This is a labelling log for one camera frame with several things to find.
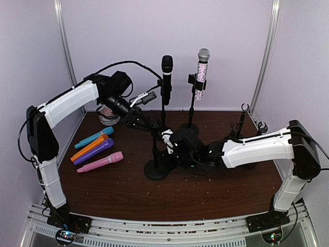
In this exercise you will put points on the purple microphone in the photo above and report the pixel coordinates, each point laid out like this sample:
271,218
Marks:
105,145

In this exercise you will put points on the aluminium post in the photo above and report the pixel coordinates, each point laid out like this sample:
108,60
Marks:
271,35
62,30

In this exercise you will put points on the glitter mic stand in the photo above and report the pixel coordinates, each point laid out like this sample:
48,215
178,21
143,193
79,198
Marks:
190,124

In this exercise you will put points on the glitter silver microphone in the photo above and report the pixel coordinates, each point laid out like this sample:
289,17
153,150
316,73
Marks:
202,67

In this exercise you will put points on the black microphone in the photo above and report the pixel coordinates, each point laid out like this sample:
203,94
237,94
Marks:
167,68

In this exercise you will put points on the left aluminium post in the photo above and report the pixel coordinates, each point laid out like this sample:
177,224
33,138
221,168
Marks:
62,30

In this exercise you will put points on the front aluminium rail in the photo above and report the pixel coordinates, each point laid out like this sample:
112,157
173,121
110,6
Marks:
231,231

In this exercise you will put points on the blue microphone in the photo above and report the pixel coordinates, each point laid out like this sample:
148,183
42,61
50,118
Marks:
90,139

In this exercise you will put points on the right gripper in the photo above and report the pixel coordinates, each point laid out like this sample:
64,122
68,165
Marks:
167,165

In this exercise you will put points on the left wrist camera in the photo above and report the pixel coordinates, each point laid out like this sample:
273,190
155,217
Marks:
143,98

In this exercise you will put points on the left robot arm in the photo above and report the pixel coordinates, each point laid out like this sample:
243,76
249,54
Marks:
40,121

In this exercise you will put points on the pink mic stand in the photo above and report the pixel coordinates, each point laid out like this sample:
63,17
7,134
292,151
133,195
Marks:
154,169

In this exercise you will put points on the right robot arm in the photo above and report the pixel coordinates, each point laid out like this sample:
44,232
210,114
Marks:
184,148

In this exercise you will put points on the right aluminium post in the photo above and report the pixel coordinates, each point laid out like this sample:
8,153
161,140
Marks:
271,35

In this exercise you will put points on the pink microphone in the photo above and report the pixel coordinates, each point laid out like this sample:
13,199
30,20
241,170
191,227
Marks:
112,158

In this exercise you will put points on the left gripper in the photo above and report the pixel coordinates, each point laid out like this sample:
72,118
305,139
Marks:
135,113

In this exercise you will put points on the mic stand front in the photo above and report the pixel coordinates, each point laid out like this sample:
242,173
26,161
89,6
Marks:
262,128

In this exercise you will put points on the orange microphone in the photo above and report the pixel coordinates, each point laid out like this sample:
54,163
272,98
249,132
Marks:
99,140

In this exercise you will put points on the black mic stand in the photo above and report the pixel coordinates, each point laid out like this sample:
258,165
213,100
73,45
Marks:
163,125

